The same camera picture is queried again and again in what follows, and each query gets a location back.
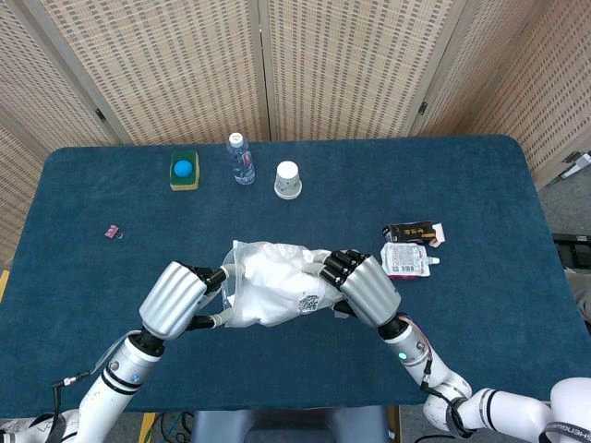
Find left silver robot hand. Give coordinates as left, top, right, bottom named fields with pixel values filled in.
left=139, top=261, right=230, bottom=341

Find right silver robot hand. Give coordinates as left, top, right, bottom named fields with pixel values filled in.
left=319, top=248, right=402, bottom=329

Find translucent plastic zip bag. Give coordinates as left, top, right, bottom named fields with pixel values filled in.
left=220, top=239, right=353, bottom=329

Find white garment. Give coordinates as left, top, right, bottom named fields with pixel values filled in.
left=235, top=242, right=345, bottom=328

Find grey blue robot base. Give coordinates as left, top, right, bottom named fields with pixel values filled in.
left=191, top=405, right=392, bottom=443

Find white spouted drink pouch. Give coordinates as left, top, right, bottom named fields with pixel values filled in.
left=380, top=242, right=440, bottom=281

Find black carton box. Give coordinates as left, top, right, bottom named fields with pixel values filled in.
left=381, top=220, right=448, bottom=248

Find blue table cover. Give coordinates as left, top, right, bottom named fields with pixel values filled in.
left=0, top=134, right=584, bottom=413

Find yellow green sponge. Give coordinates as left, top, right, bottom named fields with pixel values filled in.
left=169, top=150, right=201, bottom=192

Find white floral paper cup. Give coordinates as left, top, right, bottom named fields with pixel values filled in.
left=273, top=160, right=304, bottom=200

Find clear plastic water bottle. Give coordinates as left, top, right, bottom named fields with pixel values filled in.
left=225, top=132, right=257, bottom=186

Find black equipment case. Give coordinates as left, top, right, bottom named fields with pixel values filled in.
left=552, top=233, right=591, bottom=269

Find woven folding screen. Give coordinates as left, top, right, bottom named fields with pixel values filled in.
left=0, top=0, right=591, bottom=271

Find white power strip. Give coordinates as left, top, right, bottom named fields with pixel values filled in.
left=561, top=150, right=591, bottom=180

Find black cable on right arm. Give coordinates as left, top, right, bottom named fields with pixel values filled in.
left=400, top=313, right=476, bottom=439

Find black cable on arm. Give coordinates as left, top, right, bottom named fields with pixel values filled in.
left=400, top=313, right=476, bottom=439
left=51, top=370, right=91, bottom=443

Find black floor cables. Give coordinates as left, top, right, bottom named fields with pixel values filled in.
left=154, top=412, right=195, bottom=443

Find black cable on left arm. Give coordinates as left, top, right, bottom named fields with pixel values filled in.
left=51, top=370, right=91, bottom=443

